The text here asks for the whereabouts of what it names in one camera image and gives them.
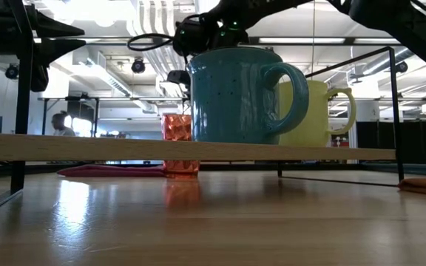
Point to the long ceiling light strip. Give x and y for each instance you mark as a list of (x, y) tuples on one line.
[(301, 40)]

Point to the pink folded cloth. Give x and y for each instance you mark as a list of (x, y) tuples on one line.
[(113, 170)]

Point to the yellow-green mug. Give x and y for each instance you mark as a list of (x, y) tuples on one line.
[(316, 118)]

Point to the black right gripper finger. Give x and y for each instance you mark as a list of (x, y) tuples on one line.
[(179, 77)]

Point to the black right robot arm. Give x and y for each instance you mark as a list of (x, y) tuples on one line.
[(401, 22)]

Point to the brown folded cloth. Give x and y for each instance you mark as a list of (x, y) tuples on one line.
[(425, 186)]

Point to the wooden shelf with metal legs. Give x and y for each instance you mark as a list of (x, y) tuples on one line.
[(187, 147)]

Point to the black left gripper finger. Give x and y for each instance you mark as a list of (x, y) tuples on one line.
[(59, 48), (52, 29)]

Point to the orange faceted cup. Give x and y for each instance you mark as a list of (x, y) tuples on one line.
[(178, 127)]

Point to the teal speckled mug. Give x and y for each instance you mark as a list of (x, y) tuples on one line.
[(231, 99)]

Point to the person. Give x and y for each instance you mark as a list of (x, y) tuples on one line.
[(60, 127)]

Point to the black background table frame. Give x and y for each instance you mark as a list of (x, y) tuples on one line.
[(96, 111)]

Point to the black ceiling spotlight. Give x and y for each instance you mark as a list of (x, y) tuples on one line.
[(12, 71), (401, 67), (138, 65)]

